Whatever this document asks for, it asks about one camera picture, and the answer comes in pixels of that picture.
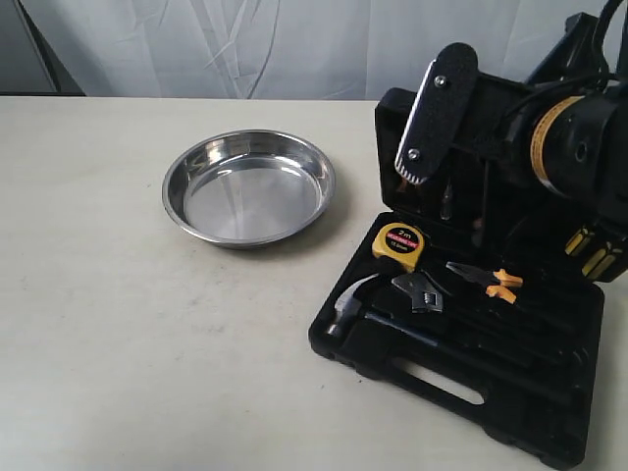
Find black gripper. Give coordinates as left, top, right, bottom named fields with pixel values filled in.
left=394, top=42, right=542, bottom=196

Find black plastic tool case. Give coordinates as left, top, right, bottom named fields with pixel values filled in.
left=308, top=88, right=627, bottom=470

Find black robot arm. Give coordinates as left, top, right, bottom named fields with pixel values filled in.
left=394, top=1, right=627, bottom=226

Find yellow tape measure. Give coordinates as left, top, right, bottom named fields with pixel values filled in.
left=372, top=223, right=426, bottom=273

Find yellow black screwdriver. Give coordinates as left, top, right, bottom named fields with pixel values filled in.
left=564, top=225, right=595, bottom=257
left=581, top=242, right=623, bottom=281

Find round stainless steel pan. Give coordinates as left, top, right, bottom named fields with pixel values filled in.
left=161, top=129, right=337, bottom=249

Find steel claw hammer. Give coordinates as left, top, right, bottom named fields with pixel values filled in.
left=326, top=275, right=439, bottom=348

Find white backdrop curtain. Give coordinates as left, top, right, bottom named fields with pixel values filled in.
left=25, top=0, right=602, bottom=100

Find clear handled precision screwdriver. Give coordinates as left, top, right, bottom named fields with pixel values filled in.
left=440, top=176, right=453, bottom=221

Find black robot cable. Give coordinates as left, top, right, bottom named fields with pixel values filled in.
left=499, top=0, right=628, bottom=143

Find orange handled pliers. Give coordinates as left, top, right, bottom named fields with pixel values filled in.
left=445, top=261, right=524, bottom=305

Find dark vertical frame post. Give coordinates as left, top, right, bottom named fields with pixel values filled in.
left=1, top=0, right=84, bottom=96

